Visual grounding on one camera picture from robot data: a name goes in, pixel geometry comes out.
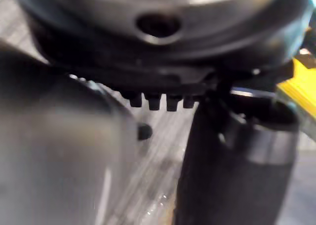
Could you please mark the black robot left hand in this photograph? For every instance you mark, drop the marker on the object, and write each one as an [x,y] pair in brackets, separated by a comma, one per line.
[158,62]

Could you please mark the yellow shelf board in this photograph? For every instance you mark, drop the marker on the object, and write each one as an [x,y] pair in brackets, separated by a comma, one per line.
[303,86]

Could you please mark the silver robot left leg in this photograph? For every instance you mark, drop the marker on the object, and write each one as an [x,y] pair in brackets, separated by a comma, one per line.
[61,148]

